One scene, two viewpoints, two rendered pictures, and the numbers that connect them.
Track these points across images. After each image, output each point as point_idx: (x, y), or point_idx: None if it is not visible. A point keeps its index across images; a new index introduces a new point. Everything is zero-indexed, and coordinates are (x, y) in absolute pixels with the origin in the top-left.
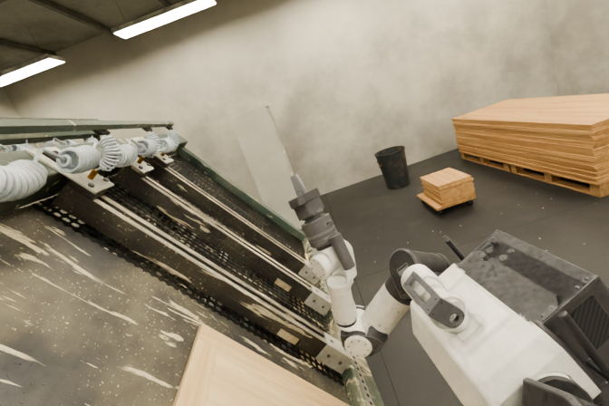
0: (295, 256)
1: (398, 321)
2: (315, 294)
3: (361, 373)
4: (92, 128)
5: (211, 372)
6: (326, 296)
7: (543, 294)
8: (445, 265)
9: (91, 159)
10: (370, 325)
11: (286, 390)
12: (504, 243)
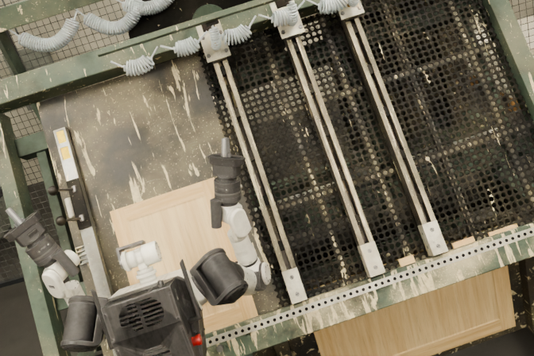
0: (418, 207)
1: None
2: (361, 251)
3: (290, 316)
4: (198, 25)
5: (187, 200)
6: (376, 266)
7: (118, 298)
8: (220, 291)
9: (186, 51)
10: None
11: None
12: (157, 288)
